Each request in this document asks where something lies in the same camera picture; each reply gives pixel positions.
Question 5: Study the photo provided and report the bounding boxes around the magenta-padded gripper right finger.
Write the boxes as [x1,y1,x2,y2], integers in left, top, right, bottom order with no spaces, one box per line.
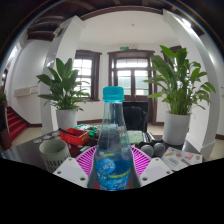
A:
[129,145,174,190]

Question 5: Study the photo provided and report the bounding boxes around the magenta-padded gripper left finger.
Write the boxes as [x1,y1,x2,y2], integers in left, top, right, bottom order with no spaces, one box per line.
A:
[52,145,98,190]

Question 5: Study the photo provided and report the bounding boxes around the clear bottle with teal cap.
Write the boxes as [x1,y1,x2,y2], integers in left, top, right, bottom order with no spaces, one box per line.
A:
[93,85,134,192]

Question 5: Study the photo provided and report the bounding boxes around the grey round-headed microphone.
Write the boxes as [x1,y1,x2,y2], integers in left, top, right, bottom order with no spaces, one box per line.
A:
[139,143,155,158]
[152,142,167,158]

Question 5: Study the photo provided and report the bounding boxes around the white patterned cup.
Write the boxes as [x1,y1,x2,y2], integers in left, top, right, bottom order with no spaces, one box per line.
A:
[38,139,72,174]

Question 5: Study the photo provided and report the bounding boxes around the printed magazine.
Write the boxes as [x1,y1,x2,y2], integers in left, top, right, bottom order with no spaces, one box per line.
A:
[160,146,204,173]

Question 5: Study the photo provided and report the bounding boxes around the red plastic tray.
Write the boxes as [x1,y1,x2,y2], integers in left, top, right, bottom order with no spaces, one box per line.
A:
[59,127,90,147]

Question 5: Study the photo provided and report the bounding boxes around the green notebook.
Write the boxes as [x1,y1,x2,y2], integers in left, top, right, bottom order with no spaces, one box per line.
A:
[127,129,145,145]

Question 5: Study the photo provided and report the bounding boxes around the box of small packets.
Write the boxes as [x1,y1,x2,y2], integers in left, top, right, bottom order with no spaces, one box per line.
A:
[74,123,102,138]

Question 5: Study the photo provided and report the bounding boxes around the black chair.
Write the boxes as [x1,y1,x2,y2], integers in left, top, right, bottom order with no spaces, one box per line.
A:
[122,100,149,133]

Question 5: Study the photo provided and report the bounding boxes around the small potted plant, white pot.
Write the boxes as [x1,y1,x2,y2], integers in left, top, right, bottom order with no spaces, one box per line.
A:
[35,57,92,130]

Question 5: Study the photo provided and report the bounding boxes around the large potted plant, white pot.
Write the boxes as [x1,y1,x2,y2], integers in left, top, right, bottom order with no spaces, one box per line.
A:
[143,44,217,146]

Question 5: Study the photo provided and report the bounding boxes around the dark wooden glazed door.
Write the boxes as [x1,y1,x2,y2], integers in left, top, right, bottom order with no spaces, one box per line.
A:
[107,49,157,124]

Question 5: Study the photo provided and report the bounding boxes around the dark-framed window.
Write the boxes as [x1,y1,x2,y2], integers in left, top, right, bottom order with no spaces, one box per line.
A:
[73,49,103,102]

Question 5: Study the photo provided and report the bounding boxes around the white wall-mounted unit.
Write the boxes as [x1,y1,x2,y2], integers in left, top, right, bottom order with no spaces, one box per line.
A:
[13,85,40,98]

